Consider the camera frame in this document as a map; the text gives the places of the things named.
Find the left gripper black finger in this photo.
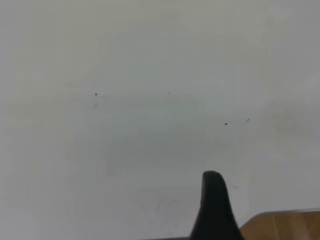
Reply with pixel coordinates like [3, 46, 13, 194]
[190, 170, 246, 240]

